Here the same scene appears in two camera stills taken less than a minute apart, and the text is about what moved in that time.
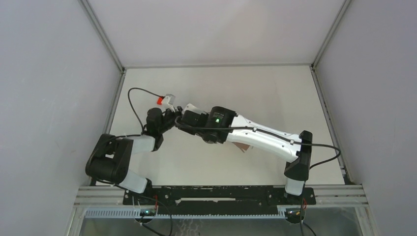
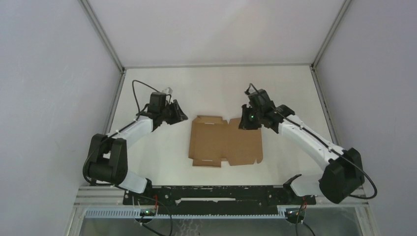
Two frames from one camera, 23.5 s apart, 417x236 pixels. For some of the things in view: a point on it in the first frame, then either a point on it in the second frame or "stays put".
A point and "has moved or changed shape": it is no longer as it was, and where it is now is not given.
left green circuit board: x=148 y=212 stays put
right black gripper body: x=208 y=114 -> x=260 y=115
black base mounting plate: x=217 y=197 stays put
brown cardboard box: x=241 y=146 has moved or changed shape
